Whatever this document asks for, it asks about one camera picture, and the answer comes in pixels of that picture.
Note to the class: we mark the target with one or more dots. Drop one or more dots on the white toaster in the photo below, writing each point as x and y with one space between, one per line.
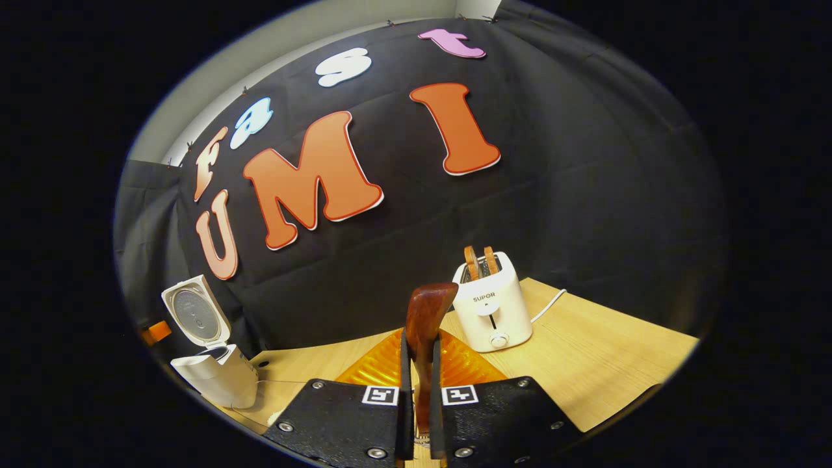
494 318

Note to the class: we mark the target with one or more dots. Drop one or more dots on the toasted bread slice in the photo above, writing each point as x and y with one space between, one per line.
491 260
471 263

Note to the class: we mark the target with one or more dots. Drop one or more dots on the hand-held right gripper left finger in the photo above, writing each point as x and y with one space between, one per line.
406 403

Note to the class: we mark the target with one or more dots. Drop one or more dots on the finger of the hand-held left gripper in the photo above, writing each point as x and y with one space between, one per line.
157 333

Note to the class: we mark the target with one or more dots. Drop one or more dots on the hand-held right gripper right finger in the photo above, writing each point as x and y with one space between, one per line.
434 403

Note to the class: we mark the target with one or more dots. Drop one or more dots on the black backdrop cloth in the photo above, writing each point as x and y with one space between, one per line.
572 182

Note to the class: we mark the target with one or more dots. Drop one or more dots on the brown wooden spoon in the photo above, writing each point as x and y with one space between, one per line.
422 325

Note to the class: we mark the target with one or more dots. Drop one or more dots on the white rice cooker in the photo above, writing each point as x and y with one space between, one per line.
218 380

